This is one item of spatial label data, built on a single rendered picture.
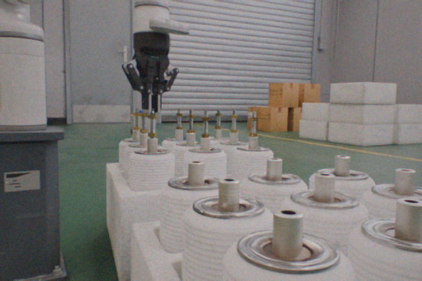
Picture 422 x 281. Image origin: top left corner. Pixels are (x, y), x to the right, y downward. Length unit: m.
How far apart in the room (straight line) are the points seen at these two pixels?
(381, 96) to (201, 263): 3.27
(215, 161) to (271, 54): 6.24
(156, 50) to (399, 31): 6.44
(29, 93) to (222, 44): 5.82
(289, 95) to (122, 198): 4.06
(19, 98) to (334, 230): 0.60
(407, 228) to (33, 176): 0.63
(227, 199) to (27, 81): 0.51
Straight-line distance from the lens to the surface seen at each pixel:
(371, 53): 7.37
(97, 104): 5.82
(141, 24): 0.79
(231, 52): 6.57
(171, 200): 0.48
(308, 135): 3.90
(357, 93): 3.46
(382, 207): 0.49
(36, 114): 0.79
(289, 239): 0.29
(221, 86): 6.43
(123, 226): 0.76
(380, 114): 3.59
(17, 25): 0.80
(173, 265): 0.46
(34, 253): 0.82
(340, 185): 0.57
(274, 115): 4.57
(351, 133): 3.50
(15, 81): 0.79
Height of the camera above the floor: 0.36
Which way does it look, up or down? 6 degrees down
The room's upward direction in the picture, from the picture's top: 1 degrees clockwise
